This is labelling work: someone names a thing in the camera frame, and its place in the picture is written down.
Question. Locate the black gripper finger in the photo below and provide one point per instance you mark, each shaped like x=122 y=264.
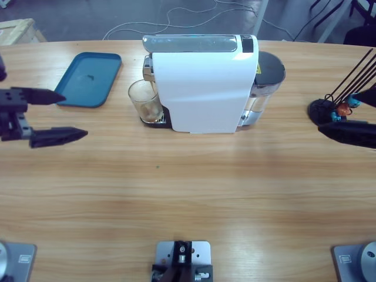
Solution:
x=349 y=133
x=367 y=98

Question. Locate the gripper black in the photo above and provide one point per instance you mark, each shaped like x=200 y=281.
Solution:
x=13 y=126

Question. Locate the clear glass cup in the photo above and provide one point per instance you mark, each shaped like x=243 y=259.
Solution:
x=144 y=100

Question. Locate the silver coffee machine lever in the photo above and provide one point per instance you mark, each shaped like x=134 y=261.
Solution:
x=188 y=43

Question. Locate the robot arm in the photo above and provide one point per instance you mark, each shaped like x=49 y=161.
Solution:
x=2 y=69

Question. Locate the light blue coffee capsule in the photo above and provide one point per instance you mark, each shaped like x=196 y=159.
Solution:
x=352 y=101

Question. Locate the dark blue coffee capsule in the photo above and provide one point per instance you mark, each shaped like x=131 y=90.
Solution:
x=335 y=117

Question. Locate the orange coffee capsule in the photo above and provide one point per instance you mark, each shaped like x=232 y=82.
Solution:
x=343 y=109

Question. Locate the white capsule coffee machine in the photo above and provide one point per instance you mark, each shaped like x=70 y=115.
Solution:
x=202 y=88

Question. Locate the black capsule holder with rods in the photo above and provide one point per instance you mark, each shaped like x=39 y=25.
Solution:
x=318 y=110

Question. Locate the blue plastic tray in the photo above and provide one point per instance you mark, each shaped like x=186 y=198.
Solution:
x=82 y=85

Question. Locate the black chair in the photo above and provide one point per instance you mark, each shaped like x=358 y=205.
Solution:
x=359 y=35

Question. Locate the wooden crate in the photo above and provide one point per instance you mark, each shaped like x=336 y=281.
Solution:
x=17 y=32

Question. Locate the clear water tank black lid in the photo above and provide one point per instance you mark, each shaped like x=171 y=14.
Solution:
x=268 y=70

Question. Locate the white metal table frame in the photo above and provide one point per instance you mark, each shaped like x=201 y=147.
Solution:
x=329 y=28

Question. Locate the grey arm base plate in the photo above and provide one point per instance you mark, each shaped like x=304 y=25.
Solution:
x=20 y=264
x=352 y=264

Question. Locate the white metal post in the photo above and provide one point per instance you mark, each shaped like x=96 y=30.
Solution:
x=261 y=17

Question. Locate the grey mount with dark post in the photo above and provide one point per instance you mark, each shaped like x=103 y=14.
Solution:
x=164 y=252

